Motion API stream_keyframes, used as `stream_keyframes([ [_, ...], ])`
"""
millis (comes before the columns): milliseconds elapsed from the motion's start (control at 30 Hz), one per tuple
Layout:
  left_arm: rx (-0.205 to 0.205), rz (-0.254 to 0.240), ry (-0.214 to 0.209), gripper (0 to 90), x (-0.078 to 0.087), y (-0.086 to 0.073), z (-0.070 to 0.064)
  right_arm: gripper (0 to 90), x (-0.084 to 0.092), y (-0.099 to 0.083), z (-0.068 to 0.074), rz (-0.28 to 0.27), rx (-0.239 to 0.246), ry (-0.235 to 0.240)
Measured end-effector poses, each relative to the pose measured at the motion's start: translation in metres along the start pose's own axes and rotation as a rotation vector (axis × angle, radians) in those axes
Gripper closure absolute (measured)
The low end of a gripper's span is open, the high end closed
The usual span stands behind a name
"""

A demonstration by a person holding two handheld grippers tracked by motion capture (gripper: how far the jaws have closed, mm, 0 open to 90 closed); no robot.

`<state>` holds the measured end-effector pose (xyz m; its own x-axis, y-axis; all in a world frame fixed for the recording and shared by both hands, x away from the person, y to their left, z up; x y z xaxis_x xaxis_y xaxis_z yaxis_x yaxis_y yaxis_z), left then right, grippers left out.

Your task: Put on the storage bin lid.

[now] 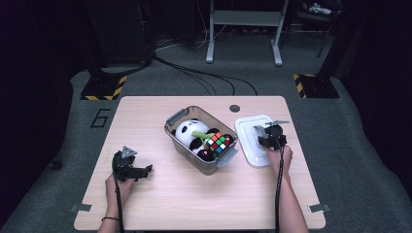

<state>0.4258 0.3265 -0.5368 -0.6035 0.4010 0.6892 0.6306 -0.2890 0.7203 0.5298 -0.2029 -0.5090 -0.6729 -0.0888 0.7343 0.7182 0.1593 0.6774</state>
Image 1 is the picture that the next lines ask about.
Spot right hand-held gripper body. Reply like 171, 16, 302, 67
264, 119, 292, 151

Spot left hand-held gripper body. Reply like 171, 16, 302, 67
111, 146, 141, 183

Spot white lid with grey handle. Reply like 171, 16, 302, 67
234, 114, 289, 168

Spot colourful puzzle cube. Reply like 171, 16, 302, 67
204, 131, 231, 154

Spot panda plush toy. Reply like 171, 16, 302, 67
171, 118, 235, 162

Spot brown translucent storage box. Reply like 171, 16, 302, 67
163, 105, 240, 176

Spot person's right hand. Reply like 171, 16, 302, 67
265, 145, 294, 178

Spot person's left hand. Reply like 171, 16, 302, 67
105, 174, 137, 212

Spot grey tape strip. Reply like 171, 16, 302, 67
70, 203, 92, 213
307, 203, 331, 214

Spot black yellow striped stand base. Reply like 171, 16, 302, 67
80, 75, 128, 101
292, 73, 340, 99

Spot dark cluttered table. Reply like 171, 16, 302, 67
290, 0, 345, 59

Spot dark cabinet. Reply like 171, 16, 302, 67
86, 0, 154, 67

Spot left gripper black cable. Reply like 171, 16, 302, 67
113, 174, 126, 233

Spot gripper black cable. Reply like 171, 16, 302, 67
273, 135, 287, 233
113, 174, 126, 233

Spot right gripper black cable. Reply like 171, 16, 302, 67
273, 135, 287, 233

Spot black floor cable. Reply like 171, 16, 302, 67
174, 66, 236, 97
153, 52, 258, 97

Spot white metal stand frame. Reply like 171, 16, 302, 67
205, 0, 291, 67

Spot white floor cables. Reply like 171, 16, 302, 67
154, 28, 209, 52

